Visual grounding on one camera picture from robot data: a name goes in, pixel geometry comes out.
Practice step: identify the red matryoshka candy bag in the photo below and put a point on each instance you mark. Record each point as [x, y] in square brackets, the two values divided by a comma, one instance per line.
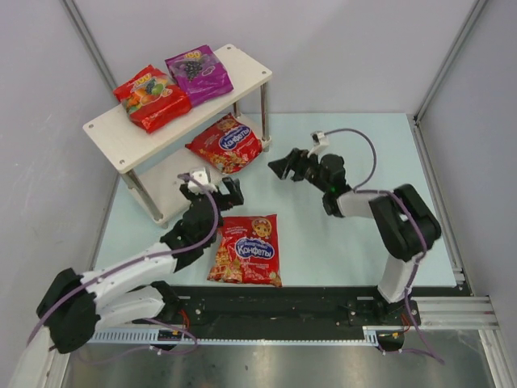
[228, 145]
[249, 252]

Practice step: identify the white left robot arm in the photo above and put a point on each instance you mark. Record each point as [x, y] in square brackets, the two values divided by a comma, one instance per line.
[77, 305]

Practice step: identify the aluminium frame post left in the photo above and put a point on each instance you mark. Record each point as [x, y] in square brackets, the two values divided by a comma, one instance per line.
[90, 44]

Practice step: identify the aluminium frame rail right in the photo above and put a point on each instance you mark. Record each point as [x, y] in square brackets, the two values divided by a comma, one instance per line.
[467, 306]

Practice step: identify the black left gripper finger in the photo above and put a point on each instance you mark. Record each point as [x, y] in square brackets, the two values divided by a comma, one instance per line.
[224, 202]
[234, 195]

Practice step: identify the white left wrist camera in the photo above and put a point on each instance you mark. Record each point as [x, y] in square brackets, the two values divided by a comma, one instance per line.
[198, 179]

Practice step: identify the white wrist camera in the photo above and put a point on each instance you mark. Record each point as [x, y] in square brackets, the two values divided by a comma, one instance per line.
[198, 179]
[320, 143]

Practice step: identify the grey slotted cable duct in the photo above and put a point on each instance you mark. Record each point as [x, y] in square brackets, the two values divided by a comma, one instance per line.
[334, 336]

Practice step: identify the aluminium frame post right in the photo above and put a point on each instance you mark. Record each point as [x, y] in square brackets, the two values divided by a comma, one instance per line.
[453, 53]

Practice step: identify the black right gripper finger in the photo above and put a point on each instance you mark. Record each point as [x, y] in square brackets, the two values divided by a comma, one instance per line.
[298, 155]
[283, 167]

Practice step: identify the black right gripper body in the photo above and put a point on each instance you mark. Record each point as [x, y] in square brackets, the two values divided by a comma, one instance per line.
[301, 166]

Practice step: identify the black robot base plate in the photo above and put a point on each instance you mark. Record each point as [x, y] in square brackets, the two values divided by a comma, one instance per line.
[346, 304]

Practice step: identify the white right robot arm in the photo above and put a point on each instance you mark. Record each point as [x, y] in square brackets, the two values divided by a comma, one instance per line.
[407, 227]

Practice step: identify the red fruit candy bag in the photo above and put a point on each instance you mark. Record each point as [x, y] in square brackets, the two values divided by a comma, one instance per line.
[152, 99]

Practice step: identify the purple grape candy bag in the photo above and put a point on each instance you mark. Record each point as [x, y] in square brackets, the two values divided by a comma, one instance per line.
[200, 74]

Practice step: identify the aluminium frame post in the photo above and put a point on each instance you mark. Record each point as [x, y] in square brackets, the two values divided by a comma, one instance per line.
[90, 44]
[453, 53]

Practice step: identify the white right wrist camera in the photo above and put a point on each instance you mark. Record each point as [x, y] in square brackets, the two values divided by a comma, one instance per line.
[320, 143]

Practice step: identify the light wooden two-tier shelf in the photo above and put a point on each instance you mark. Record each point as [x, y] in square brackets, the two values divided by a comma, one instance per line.
[126, 146]

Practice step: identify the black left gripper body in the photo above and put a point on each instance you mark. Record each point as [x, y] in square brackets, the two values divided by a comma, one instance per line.
[220, 196]

